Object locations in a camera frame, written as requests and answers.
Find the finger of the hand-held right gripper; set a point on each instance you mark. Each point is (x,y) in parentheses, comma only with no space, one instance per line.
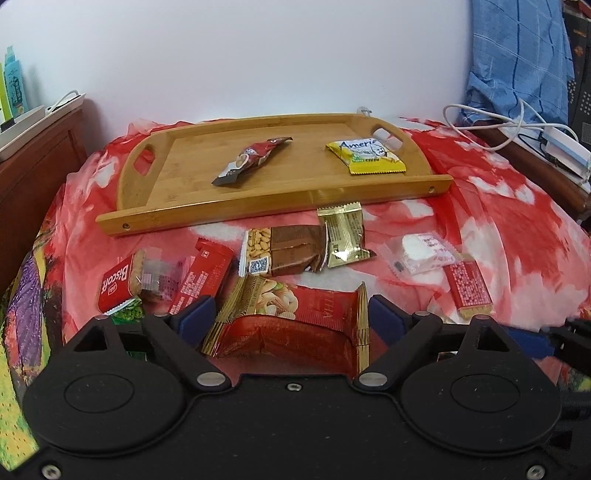
(531,344)

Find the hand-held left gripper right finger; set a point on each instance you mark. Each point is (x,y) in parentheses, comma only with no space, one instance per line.
(385,318)

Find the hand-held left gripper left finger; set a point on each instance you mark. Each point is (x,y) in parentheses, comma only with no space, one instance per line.
(198,321)

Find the small red wafer packet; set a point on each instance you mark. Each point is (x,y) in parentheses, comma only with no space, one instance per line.
(203,272)
(468,286)

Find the green snack packet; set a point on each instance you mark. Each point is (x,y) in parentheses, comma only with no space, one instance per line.
(129,314)

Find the clear white candy packet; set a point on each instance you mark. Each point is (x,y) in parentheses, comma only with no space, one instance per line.
(418,249)

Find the large red nut packet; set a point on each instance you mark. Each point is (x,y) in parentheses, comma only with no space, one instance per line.
(286,332)

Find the red biscuit packet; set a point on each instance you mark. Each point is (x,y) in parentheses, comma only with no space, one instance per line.
(115,286)

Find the gold foil snack packet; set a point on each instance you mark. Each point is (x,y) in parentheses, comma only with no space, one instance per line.
(344,235)

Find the brown peanut bar packet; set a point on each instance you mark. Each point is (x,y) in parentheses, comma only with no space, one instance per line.
(286,244)

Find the wooden serving tray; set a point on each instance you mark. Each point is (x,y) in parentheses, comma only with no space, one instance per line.
(300,161)

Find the clear pink cookie packet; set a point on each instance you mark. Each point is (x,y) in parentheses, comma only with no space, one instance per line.
(157,277)

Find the red white floral blanket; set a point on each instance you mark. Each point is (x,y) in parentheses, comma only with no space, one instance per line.
(485,207)

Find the yellow snack packet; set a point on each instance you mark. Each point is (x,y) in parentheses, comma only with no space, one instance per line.
(369,159)

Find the brown red coffee sachet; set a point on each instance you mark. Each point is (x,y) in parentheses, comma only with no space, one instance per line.
(254,154)

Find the wooden nightstand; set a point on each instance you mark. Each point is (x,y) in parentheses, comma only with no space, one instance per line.
(521,161)

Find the white blue box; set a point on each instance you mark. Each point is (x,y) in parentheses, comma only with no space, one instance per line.
(565,150)

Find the wooden cabinet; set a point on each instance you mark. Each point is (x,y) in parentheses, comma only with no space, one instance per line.
(37,184)

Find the white power strip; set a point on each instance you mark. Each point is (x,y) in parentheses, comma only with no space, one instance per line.
(69,105)

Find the white plastic tray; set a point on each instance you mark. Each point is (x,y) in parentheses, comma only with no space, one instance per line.
(23,131)

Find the dark patterned cloth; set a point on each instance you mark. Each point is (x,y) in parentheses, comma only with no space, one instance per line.
(581,69)

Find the blue checked cloth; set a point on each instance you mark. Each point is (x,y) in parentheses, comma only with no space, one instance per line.
(517,60)

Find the green spray bottle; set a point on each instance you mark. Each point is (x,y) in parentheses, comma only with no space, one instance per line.
(4,92)

